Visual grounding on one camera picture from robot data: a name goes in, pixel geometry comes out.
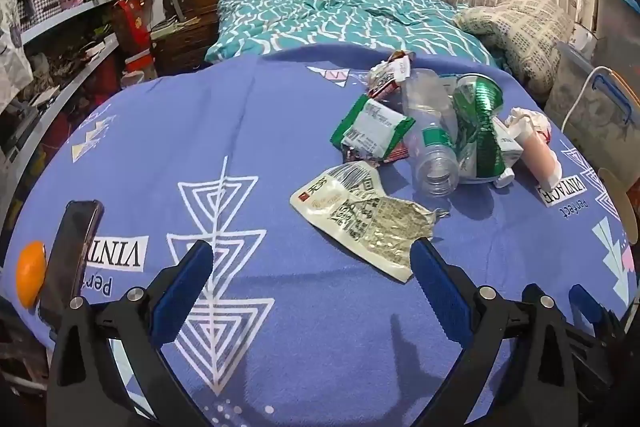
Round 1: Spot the beige snack wrapper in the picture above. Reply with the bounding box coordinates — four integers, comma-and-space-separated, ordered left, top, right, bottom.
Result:
290, 161, 441, 283

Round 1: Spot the orange fruit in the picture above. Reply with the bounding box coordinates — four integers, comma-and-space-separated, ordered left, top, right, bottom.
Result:
15, 241, 47, 309

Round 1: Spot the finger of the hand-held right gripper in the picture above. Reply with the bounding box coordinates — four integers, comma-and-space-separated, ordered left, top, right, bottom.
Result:
568, 284, 626, 348

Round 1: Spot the wooden nightstand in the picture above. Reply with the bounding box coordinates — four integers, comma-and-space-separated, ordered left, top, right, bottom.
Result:
150, 14, 221, 75

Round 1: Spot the newspaper print pillow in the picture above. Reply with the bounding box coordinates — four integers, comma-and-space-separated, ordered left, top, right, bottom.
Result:
454, 0, 576, 95

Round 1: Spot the red and white wrapper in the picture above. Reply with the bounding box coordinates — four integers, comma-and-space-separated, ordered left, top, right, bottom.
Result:
367, 50, 413, 98

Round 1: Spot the blue printed blanket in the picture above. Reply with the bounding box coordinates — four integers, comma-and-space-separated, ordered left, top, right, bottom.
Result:
0, 46, 638, 427

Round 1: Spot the blue lidded storage bin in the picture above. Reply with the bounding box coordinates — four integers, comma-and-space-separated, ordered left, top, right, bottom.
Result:
595, 0, 640, 72

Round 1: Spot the clear plastic bottle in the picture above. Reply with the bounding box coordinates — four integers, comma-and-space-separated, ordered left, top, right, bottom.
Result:
398, 68, 461, 198

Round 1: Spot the black smartphone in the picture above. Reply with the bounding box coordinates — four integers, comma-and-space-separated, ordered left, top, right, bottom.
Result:
39, 199, 105, 330

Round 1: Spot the red gift box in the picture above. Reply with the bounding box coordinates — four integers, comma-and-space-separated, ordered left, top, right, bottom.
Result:
114, 0, 152, 72

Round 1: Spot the dark red snack wrapper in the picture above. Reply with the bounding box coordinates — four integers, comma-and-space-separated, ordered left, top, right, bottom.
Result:
344, 146, 412, 166

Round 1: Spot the white cable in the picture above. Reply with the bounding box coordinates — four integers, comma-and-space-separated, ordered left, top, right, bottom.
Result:
560, 66, 621, 134

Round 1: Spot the green snack wrapper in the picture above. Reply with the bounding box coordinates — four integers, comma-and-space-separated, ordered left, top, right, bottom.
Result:
330, 96, 417, 165

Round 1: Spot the crushed green can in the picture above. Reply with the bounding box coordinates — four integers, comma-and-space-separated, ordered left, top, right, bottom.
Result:
452, 73, 506, 185

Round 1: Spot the white cup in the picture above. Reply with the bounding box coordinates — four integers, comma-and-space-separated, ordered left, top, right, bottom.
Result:
570, 24, 599, 54

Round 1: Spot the small white carton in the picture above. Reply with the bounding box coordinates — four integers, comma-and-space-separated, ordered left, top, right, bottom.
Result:
492, 117, 525, 188

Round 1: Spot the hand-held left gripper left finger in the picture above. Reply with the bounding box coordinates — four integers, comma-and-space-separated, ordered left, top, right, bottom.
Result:
47, 239, 221, 427

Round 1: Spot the teal patterned quilt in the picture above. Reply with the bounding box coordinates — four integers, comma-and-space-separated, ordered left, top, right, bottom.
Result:
205, 0, 501, 68

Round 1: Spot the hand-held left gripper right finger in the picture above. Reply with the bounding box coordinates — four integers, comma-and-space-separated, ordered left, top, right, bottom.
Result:
409, 237, 583, 427

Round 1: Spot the clear plastic storage box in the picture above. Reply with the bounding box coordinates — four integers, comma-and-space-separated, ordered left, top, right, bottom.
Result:
542, 39, 640, 178

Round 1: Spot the metal shelf unit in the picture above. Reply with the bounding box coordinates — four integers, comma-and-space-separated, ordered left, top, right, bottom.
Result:
0, 0, 126, 258

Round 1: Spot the crumpled white tissue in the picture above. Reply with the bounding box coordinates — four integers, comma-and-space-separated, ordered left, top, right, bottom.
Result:
504, 107, 551, 140

